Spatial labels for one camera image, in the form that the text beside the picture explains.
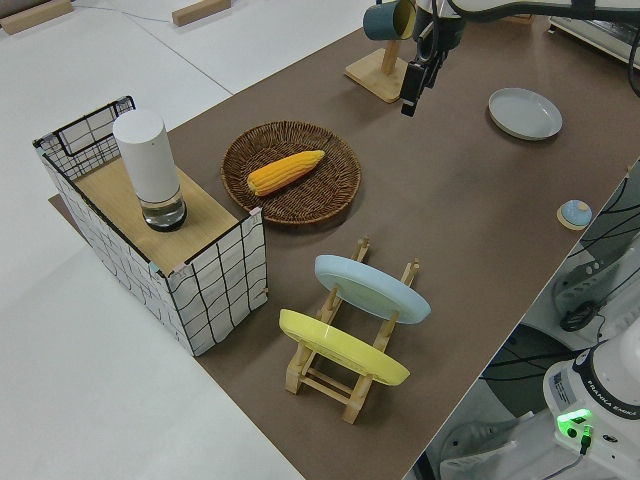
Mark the light blue round plate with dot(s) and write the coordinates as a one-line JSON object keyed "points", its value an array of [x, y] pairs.
{"points": [[370, 290]]}

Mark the yellow round plate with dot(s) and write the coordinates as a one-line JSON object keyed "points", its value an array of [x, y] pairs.
{"points": [[340, 345]]}

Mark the white cylinder with clear base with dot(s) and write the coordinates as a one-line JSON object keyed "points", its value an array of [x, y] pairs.
{"points": [[147, 160]]}

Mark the white toaster oven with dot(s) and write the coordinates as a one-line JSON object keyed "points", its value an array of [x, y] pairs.
{"points": [[595, 35]]}

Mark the brown table mat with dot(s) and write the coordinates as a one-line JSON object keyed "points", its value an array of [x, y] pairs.
{"points": [[475, 225]]}

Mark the gray round plate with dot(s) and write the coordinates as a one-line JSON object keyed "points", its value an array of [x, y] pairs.
{"points": [[525, 114]]}

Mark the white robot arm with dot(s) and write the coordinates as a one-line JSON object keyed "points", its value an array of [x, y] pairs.
{"points": [[520, 7]]}

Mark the wooden block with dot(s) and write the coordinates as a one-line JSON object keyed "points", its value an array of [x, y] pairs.
{"points": [[35, 15], [202, 11]]}

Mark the teal mug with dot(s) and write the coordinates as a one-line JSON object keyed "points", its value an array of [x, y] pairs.
{"points": [[382, 20]]}

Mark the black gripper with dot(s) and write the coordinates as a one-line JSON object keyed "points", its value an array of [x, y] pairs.
{"points": [[447, 27]]}

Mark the small blue dome bell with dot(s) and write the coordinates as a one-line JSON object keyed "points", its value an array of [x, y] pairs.
{"points": [[575, 214]]}

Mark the wooden mug tree stand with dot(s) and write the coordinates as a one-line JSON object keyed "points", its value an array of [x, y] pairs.
{"points": [[385, 80]]}

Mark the yellow corn cob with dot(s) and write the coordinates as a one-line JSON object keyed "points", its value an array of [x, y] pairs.
{"points": [[285, 172]]}

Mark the wooden plate rack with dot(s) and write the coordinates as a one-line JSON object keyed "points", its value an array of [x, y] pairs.
{"points": [[325, 387]]}

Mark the brown wicker basket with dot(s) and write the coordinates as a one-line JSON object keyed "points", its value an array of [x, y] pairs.
{"points": [[310, 200]]}

